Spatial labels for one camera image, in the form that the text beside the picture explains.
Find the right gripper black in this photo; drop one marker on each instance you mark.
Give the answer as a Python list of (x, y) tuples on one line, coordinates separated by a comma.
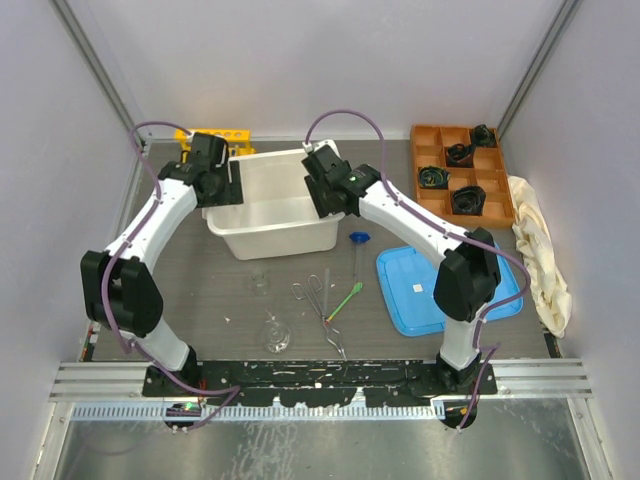
[(319, 204)]

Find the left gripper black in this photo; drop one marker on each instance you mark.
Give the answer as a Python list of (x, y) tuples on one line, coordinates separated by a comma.
[(234, 192)]

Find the yellow test tube rack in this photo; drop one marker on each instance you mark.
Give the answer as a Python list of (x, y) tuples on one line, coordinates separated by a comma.
[(238, 140)]

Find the blue handled brush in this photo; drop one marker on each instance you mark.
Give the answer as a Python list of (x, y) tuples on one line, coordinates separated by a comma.
[(359, 240)]

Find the white plastic bin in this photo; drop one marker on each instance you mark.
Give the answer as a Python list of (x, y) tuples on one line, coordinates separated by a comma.
[(277, 217)]

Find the metal crucible tongs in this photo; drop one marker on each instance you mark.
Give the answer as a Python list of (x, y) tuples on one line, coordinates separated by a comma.
[(311, 293)]

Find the small glass beaker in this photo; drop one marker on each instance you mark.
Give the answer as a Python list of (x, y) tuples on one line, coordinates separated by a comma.
[(259, 281)]

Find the glass funnel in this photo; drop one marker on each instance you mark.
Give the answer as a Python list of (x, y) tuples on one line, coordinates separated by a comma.
[(275, 334)]

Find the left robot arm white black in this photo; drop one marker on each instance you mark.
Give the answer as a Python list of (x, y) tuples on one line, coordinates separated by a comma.
[(119, 290)]

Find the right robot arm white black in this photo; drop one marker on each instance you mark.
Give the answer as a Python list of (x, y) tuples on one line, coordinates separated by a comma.
[(466, 262)]

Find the green plastic spatula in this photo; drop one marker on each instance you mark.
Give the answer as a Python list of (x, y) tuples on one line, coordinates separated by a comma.
[(354, 291)]

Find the orange compartment tray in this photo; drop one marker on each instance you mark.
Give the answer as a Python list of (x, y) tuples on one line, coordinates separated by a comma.
[(428, 149)]

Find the blue plastic tray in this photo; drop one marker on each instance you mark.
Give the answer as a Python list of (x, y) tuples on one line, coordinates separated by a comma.
[(407, 280)]

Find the cream cloth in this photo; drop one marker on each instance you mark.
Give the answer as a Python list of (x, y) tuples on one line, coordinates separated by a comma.
[(549, 290)]

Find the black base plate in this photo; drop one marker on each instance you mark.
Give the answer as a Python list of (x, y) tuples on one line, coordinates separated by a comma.
[(315, 384)]

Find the white slotted cable duct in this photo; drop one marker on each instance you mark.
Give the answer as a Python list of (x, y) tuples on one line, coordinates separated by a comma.
[(186, 412)]

